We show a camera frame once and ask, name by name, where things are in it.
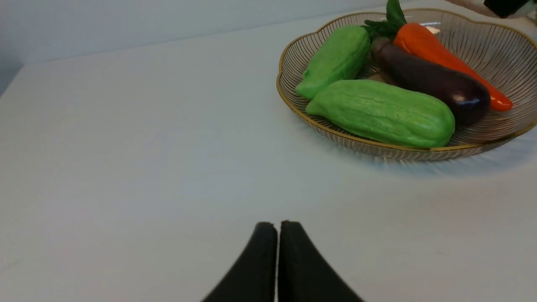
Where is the upper green gourd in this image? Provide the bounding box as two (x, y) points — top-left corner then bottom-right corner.
(295, 25), (370, 100)

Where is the gold rimmed glass bowl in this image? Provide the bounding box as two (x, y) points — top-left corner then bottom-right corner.
(276, 8), (537, 161)

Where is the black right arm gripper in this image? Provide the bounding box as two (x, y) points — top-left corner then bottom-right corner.
(483, 0), (534, 19)

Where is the orange carrot in bowl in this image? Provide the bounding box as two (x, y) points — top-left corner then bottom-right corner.
(365, 0), (514, 112)

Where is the lower green gourd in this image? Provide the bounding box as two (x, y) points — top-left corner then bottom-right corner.
(305, 80), (455, 148)

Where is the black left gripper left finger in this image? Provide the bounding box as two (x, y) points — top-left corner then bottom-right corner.
(203, 222), (278, 302)

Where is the green gourd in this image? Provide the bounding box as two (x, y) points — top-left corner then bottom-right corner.
(295, 25), (370, 100)
(305, 80), (455, 148)

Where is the dark purple eggplant in bowl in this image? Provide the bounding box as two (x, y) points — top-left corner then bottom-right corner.
(370, 37), (491, 128)

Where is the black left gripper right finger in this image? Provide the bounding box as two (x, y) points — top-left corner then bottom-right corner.
(277, 221), (363, 302)

